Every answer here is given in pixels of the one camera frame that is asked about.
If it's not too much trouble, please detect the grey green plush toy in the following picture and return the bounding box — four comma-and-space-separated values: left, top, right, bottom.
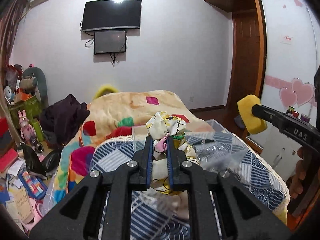
20, 67, 48, 107

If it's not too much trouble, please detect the small black wall monitor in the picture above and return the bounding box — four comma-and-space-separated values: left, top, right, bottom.
93, 30, 127, 55

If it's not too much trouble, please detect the green cardboard box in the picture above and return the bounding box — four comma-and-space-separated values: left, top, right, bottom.
9, 96, 43, 129

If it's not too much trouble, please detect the person's right hand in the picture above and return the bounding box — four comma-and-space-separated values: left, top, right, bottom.
289, 147, 307, 199

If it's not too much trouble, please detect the black plastic bag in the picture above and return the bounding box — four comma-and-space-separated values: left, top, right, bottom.
18, 143, 62, 179

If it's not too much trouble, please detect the brown wooden door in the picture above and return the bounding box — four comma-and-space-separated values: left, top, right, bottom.
227, 9, 262, 113

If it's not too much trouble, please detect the beige colourful-squares blanket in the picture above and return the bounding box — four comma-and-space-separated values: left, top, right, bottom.
53, 90, 209, 203

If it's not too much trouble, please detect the blue white patterned cloth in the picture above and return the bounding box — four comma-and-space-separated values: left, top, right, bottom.
90, 135, 289, 239

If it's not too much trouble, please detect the red gold striped curtain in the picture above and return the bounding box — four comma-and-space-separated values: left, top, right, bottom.
1, 0, 29, 85

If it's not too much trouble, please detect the yellow fuzzy cushion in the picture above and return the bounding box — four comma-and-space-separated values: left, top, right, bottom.
93, 85, 119, 100

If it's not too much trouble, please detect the white stickered suitcase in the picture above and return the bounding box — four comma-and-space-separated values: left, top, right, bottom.
260, 107, 313, 181

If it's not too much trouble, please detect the pink rabbit figurine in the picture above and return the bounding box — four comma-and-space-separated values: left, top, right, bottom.
18, 110, 36, 142

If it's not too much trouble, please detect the clear plastic storage box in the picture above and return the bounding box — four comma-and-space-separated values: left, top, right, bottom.
132, 120, 248, 172

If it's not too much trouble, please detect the large black wall television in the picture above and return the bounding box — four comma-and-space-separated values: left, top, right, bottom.
82, 0, 142, 32

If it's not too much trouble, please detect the dark purple garment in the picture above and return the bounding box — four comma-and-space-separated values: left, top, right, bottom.
39, 94, 89, 148

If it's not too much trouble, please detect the green bottle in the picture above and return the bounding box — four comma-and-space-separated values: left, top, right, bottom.
31, 119, 44, 142

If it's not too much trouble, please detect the cartoon print fabric bag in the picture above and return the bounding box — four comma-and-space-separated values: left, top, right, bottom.
146, 111, 200, 196

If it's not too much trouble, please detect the colourful blocks booklet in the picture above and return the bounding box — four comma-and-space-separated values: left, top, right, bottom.
18, 171, 47, 200

